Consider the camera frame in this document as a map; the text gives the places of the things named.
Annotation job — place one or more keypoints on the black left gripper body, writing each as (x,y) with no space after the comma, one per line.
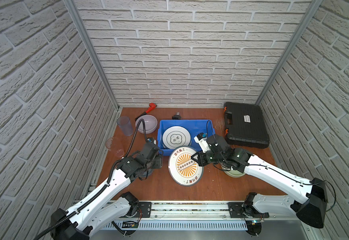
(157,162)

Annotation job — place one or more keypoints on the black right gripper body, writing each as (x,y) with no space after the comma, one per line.
(210,158)

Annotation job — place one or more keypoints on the light green ceramic bowl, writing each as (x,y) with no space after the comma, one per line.
(233,173)

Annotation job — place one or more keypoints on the lilac ceramic bowl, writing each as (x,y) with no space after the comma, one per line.
(150,122)

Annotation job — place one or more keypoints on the white plate green clover motif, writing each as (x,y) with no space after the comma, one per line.
(175,137)

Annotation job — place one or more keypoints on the white plate orange sunburst motif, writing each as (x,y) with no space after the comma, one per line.
(182,168)

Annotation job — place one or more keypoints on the dark blue ceramic bowl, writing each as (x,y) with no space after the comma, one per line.
(149,171)

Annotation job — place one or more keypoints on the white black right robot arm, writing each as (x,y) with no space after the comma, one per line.
(306,199)

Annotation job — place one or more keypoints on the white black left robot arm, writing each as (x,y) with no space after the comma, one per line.
(88,216)

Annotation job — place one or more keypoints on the blue plastic bin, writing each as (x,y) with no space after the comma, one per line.
(195,127)

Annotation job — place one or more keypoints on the clear glass cup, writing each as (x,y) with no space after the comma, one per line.
(114,145)

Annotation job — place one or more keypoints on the black plastic tool case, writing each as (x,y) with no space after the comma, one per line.
(245,125)

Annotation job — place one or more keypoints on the frosted tall plastic tumbler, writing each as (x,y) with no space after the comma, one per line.
(124,124)

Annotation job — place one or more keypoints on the red black hand tool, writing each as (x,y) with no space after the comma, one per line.
(151,107)

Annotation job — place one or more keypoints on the small grey black device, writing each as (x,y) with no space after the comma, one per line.
(176,116)

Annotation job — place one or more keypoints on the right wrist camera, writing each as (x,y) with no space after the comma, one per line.
(214,143)

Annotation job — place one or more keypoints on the left robot arm base plate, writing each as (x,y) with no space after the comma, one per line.
(141,210)

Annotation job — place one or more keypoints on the right robot arm base plate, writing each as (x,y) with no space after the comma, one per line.
(240,210)

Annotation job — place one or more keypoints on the aluminium mounting rail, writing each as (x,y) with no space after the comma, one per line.
(186,210)

